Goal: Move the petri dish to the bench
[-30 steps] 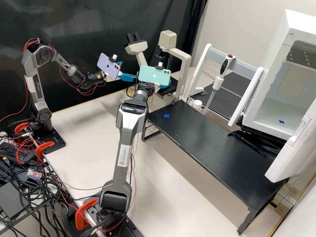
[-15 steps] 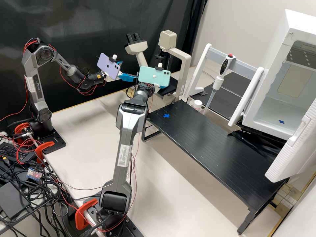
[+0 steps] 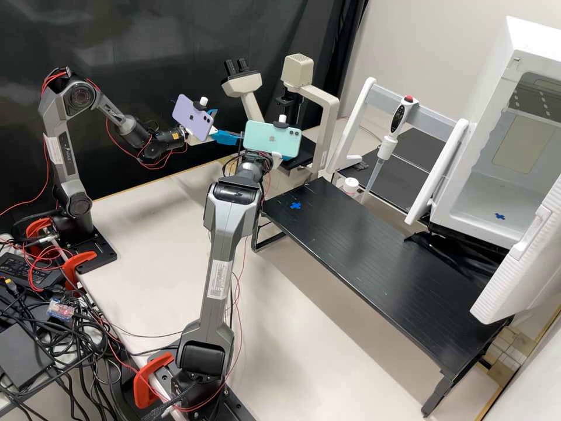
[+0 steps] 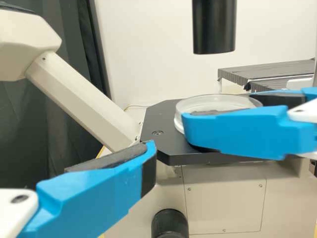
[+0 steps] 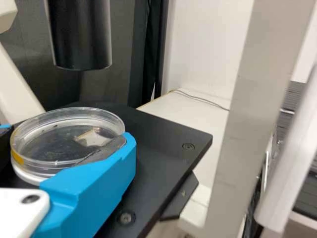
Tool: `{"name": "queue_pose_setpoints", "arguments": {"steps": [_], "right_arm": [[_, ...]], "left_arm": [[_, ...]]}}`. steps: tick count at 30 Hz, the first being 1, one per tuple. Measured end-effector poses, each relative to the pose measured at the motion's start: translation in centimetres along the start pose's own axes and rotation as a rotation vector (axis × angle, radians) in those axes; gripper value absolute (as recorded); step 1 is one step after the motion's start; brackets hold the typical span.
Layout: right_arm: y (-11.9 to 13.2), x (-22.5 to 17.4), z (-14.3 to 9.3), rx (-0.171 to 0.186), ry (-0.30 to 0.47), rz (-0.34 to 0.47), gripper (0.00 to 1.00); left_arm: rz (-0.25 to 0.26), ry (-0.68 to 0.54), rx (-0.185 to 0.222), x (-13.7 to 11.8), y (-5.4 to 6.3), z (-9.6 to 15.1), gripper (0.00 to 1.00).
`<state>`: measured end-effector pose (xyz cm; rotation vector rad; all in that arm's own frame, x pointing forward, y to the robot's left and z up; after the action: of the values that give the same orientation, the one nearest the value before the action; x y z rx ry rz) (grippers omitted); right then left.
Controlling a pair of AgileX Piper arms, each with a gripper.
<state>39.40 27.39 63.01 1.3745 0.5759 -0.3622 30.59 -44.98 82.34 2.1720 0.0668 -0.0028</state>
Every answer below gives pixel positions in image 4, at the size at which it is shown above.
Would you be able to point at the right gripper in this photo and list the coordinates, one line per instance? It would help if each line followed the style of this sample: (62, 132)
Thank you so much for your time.
(305, 112)

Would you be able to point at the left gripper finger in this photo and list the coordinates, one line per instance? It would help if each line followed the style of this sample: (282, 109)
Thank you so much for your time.
(99, 193)

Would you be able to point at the petri dish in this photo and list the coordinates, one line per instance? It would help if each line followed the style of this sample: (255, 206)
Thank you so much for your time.
(210, 101)

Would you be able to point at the short black platform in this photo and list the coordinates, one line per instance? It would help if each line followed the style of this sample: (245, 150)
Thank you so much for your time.
(260, 72)

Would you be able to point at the white pipette stand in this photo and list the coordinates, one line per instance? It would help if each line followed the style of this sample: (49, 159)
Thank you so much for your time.
(299, 82)

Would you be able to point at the cream microscope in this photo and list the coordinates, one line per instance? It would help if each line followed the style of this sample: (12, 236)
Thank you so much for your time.
(74, 99)

